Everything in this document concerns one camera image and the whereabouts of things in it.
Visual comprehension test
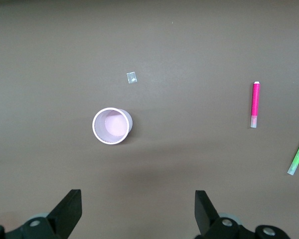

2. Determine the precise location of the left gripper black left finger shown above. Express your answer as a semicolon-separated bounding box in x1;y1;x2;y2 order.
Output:
0;189;83;239

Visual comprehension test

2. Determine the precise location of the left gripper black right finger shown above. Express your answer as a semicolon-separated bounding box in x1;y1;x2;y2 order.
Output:
194;190;290;239

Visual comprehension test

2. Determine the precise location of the pink marker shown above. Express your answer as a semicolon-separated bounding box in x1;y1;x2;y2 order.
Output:
250;81;262;129

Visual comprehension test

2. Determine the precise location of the pink plastic cup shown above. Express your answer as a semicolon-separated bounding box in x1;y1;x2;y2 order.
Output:
92;107;134;145

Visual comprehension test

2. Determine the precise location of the small clear tape piece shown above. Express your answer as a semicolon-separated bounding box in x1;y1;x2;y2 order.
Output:
126;72;138;84

